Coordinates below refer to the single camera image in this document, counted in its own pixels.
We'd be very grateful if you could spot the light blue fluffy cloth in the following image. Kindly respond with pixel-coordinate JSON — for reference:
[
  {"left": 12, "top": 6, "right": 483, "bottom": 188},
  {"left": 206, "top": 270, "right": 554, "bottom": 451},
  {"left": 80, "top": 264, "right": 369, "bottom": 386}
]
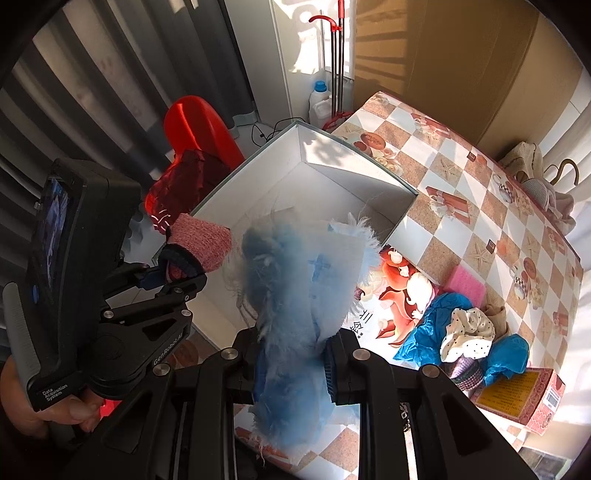
[{"left": 224, "top": 213, "right": 385, "bottom": 463}]

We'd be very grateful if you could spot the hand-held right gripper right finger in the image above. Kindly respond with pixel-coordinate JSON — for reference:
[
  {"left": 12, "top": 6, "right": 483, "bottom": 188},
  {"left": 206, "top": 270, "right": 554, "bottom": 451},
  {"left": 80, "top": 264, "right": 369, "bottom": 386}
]
[{"left": 324, "top": 330, "right": 539, "bottom": 480}]

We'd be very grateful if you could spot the purple patterned fabric item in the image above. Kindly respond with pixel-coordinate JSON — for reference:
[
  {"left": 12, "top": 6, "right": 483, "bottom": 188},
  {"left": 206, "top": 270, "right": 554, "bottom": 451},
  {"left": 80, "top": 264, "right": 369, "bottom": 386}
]
[{"left": 445, "top": 357, "right": 484, "bottom": 394}]

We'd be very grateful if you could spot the snack bag with cartoon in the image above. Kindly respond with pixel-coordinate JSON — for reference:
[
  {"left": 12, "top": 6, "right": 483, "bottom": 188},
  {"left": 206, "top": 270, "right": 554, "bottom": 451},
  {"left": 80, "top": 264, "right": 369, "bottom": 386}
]
[{"left": 355, "top": 244, "right": 440, "bottom": 366}]

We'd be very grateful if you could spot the dark red garment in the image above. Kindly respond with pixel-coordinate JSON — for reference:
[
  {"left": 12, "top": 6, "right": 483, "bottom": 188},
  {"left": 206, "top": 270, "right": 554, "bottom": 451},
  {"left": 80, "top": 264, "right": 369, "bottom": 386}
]
[{"left": 144, "top": 150, "right": 232, "bottom": 239}]

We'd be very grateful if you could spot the checkered printed tablecloth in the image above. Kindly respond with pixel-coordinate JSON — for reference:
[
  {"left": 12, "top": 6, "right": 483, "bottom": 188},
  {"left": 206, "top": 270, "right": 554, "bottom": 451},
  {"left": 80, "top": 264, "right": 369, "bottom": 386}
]
[{"left": 233, "top": 90, "right": 585, "bottom": 480}]

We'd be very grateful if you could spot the white bottle blue cap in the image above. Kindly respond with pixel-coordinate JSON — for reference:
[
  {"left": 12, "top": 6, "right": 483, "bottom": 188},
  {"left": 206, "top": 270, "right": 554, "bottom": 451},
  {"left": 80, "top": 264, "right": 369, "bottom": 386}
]
[{"left": 308, "top": 80, "right": 334, "bottom": 129}]

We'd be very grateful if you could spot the grey fabric item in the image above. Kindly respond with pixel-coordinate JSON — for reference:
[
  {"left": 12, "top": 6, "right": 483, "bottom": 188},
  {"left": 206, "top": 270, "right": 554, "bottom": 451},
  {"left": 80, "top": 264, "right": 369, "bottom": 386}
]
[{"left": 523, "top": 177, "right": 562, "bottom": 211}]

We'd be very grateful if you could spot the red plastic chair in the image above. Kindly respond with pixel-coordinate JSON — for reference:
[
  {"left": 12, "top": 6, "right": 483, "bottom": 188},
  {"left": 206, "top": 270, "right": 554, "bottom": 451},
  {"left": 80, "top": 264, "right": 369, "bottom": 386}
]
[{"left": 144, "top": 95, "right": 246, "bottom": 217}]

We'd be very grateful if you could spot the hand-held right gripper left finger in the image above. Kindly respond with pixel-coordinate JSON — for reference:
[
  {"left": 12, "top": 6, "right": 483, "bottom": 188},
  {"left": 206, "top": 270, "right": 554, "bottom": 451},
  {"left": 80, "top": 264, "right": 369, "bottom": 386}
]
[{"left": 65, "top": 329, "right": 266, "bottom": 480}]

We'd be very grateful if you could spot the pink sock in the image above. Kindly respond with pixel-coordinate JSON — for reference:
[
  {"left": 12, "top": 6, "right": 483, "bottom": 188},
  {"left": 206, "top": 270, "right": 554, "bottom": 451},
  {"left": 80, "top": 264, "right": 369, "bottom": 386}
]
[{"left": 159, "top": 213, "right": 233, "bottom": 282}]

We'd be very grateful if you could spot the blue plastic bag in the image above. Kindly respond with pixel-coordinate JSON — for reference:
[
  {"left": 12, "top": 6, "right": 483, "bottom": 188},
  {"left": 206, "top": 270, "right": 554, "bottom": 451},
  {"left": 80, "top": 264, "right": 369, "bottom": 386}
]
[
  {"left": 392, "top": 292, "right": 477, "bottom": 369},
  {"left": 480, "top": 334, "right": 530, "bottom": 387}
]

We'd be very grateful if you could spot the grey curtain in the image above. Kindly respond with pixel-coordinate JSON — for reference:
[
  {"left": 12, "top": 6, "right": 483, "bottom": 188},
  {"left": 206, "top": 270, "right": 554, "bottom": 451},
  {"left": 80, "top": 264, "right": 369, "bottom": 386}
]
[{"left": 0, "top": 0, "right": 257, "bottom": 241}]

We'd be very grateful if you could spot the white storage box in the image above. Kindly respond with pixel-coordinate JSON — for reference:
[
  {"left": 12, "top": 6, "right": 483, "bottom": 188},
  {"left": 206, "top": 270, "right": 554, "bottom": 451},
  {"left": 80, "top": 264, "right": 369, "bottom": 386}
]
[{"left": 191, "top": 120, "right": 419, "bottom": 346}]

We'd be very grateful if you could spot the brown cardboard sheet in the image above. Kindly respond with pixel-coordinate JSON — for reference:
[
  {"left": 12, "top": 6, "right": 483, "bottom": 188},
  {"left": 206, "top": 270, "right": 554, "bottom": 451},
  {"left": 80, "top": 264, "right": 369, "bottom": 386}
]
[{"left": 353, "top": 0, "right": 588, "bottom": 163}]

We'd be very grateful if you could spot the beige sock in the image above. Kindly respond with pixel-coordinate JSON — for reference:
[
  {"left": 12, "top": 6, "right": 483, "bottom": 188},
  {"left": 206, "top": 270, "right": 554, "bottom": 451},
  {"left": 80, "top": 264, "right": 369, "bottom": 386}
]
[{"left": 480, "top": 302, "right": 511, "bottom": 340}]

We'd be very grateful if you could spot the white polka dot scrunchie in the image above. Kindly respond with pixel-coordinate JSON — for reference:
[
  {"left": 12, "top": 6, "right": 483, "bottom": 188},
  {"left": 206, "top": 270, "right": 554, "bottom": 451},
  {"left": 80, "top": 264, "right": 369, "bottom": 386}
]
[{"left": 439, "top": 306, "right": 496, "bottom": 363}]

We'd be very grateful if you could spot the beige handbag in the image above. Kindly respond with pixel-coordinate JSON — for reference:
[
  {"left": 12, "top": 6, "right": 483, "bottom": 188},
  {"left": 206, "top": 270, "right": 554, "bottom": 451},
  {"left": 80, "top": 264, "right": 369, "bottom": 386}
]
[{"left": 499, "top": 140, "right": 578, "bottom": 232}]

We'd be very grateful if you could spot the hanger hook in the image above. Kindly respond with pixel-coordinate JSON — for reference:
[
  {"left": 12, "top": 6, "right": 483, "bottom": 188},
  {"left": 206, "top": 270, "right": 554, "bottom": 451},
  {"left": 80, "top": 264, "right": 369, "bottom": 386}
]
[{"left": 542, "top": 158, "right": 581, "bottom": 186}]

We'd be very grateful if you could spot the pink sponge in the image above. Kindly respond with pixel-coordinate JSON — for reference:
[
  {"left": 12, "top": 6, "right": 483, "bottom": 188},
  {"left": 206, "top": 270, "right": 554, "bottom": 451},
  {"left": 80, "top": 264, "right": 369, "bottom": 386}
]
[{"left": 436, "top": 265, "right": 488, "bottom": 304}]

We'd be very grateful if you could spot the black cable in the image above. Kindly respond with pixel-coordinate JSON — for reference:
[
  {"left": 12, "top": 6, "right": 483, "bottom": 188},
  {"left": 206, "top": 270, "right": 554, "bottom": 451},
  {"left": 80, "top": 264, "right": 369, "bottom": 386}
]
[{"left": 251, "top": 120, "right": 297, "bottom": 147}]

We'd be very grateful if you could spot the red patterned cardboard box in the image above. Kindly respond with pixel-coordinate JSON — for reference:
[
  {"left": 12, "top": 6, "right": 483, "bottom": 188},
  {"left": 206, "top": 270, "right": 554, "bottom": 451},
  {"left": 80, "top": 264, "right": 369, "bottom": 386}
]
[{"left": 473, "top": 366, "right": 567, "bottom": 437}]

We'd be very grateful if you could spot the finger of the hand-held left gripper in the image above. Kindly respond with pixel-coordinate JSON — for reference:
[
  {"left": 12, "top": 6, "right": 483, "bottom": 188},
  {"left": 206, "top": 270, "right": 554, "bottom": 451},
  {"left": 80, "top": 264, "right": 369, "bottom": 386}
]
[
  {"left": 104, "top": 274, "right": 208, "bottom": 325},
  {"left": 104, "top": 262, "right": 170, "bottom": 301}
]

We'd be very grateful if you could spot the person's left hand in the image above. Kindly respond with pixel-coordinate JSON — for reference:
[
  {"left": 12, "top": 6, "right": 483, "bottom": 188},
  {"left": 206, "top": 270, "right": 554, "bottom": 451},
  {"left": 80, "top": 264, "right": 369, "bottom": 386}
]
[{"left": 0, "top": 354, "right": 105, "bottom": 439}]

